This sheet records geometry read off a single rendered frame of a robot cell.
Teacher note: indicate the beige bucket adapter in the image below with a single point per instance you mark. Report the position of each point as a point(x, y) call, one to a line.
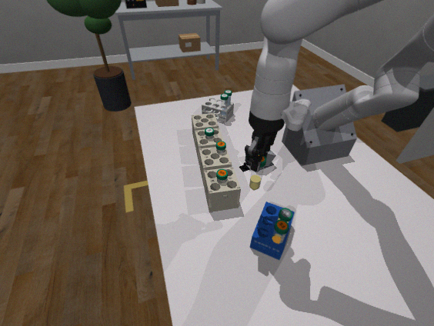
point(221, 196)
point(210, 159)
point(203, 121)
point(202, 142)

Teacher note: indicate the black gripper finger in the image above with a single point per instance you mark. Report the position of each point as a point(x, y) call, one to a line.
point(272, 135)
point(252, 151)

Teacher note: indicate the green tube cap with grey label dot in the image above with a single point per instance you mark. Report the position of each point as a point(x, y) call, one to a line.
point(285, 214)

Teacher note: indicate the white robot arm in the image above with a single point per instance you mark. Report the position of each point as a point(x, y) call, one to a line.
point(285, 22)

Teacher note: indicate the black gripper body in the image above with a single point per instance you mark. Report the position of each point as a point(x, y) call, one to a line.
point(262, 128)

